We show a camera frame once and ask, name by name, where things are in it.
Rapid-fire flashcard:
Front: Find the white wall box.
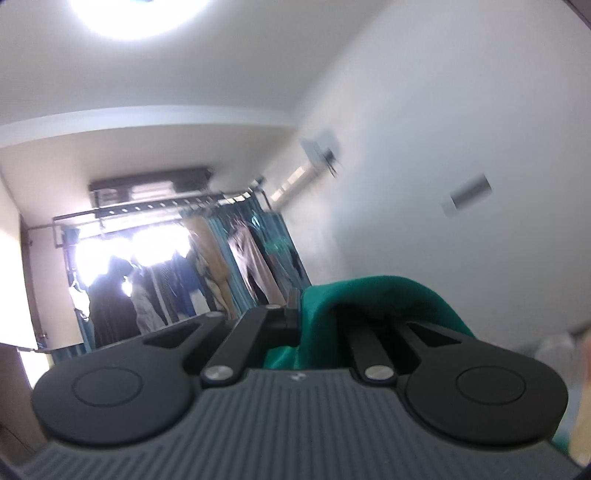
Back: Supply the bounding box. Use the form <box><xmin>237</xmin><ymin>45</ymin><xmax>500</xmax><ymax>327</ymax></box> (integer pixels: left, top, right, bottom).
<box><xmin>300</xmin><ymin>130</ymin><xmax>343</xmax><ymax>172</ymax></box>

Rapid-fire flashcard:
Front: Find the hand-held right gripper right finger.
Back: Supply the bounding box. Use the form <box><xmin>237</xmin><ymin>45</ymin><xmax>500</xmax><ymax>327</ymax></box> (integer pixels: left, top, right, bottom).
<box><xmin>344</xmin><ymin>316</ymin><xmax>478</xmax><ymax>386</ymax></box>

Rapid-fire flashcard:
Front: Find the round ceiling lamp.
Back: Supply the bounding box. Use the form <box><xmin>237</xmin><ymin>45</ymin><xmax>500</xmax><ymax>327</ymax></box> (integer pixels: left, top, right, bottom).
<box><xmin>69</xmin><ymin>0</ymin><xmax>218</xmax><ymax>42</ymax></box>

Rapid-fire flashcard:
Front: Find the dark ceiling rack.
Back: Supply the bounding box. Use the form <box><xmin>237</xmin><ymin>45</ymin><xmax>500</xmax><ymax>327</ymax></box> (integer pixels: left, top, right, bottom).
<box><xmin>89</xmin><ymin>167</ymin><xmax>214</xmax><ymax>209</ymax></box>

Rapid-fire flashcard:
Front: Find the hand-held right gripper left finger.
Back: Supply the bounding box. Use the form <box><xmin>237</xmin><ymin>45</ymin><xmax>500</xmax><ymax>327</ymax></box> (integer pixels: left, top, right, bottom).
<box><xmin>143</xmin><ymin>288</ymin><xmax>301</xmax><ymax>388</ymax></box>

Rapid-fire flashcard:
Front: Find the row of hanging clothes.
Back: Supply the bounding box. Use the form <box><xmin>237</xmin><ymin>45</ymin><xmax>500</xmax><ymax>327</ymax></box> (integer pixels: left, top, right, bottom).
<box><xmin>69</xmin><ymin>217</ymin><xmax>315</xmax><ymax>347</ymax></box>

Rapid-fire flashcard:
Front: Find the green hoodie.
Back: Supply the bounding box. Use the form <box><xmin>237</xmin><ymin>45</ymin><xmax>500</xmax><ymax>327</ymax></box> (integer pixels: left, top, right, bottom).
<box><xmin>263</xmin><ymin>274</ymin><xmax>476</xmax><ymax>371</ymax></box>

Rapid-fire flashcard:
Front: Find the white air conditioner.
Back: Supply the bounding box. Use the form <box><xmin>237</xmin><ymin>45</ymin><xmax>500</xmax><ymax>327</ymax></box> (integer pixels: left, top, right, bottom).
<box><xmin>270</xmin><ymin>165</ymin><xmax>324</xmax><ymax>205</ymax></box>

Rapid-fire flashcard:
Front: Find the metal clothes rack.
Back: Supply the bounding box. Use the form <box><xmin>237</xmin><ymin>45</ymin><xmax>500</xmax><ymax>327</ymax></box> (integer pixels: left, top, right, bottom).
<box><xmin>25</xmin><ymin>175</ymin><xmax>278</xmax><ymax>259</ymax></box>

